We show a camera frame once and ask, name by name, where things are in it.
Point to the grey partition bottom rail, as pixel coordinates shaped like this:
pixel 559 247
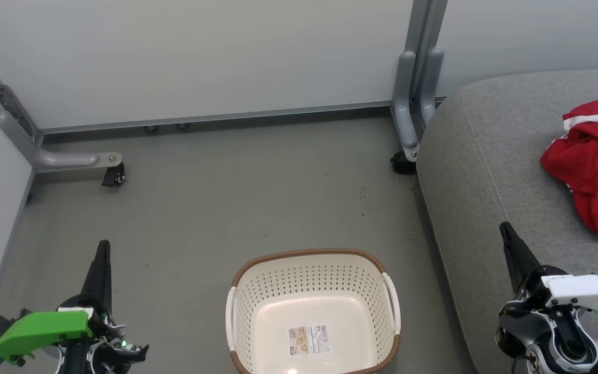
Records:
pixel 216 117

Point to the black caster wheel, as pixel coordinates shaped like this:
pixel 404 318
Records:
pixel 403 163
pixel 113 176

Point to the grey metal partition foot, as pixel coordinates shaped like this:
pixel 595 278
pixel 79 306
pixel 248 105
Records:
pixel 65 160

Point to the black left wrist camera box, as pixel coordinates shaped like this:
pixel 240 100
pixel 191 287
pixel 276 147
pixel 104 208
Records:
pixel 0 324

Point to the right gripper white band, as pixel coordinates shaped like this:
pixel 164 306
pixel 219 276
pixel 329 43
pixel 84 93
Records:
pixel 584 291

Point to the red basketball jersey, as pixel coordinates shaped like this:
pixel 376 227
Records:
pixel 597 161

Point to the grey fabric sofa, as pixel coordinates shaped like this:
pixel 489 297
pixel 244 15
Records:
pixel 486 182

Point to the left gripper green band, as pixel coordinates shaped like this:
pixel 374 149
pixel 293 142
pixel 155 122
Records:
pixel 39 330

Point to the paper label sticker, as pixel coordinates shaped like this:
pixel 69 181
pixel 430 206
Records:
pixel 309 340

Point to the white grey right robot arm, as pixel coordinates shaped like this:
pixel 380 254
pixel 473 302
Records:
pixel 543 337

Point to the cream perforated laundry basket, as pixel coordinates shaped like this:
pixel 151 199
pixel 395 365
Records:
pixel 309 280

